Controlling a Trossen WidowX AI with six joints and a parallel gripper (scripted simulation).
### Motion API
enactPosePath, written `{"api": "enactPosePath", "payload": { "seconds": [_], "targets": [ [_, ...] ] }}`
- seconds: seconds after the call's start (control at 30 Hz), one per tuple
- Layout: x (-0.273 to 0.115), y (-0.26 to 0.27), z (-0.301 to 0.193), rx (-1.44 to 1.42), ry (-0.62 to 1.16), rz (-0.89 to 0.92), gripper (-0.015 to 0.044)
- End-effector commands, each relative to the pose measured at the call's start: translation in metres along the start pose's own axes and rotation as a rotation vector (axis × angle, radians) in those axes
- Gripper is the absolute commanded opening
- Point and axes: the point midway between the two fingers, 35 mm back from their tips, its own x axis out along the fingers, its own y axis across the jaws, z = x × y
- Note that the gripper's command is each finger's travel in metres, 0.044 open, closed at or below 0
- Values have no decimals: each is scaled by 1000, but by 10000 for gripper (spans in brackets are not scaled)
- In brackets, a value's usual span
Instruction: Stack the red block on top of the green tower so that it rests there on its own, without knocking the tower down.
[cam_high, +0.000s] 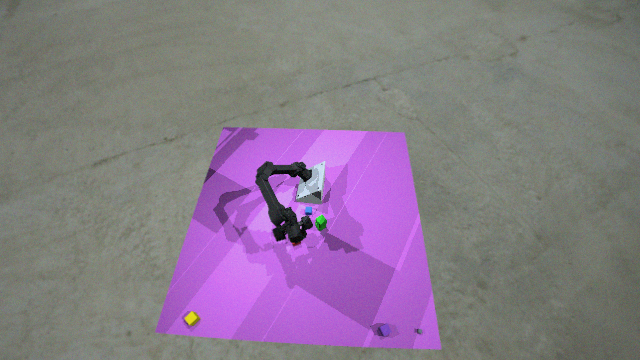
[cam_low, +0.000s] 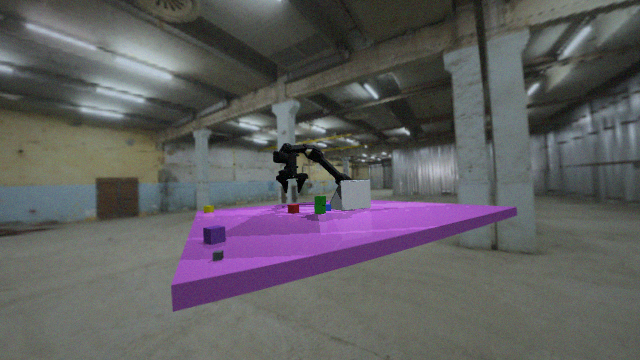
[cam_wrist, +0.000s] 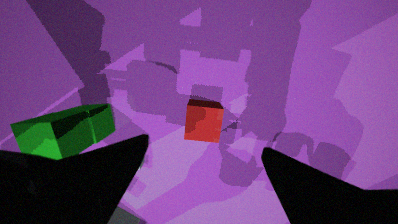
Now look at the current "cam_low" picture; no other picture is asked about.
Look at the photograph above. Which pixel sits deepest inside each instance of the purple cube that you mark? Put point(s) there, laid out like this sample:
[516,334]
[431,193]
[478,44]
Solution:
[213,234]

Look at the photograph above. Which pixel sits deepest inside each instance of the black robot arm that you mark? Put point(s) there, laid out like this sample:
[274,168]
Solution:
[288,153]

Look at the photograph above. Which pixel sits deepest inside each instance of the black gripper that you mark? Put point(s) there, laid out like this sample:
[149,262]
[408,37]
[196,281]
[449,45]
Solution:
[301,178]

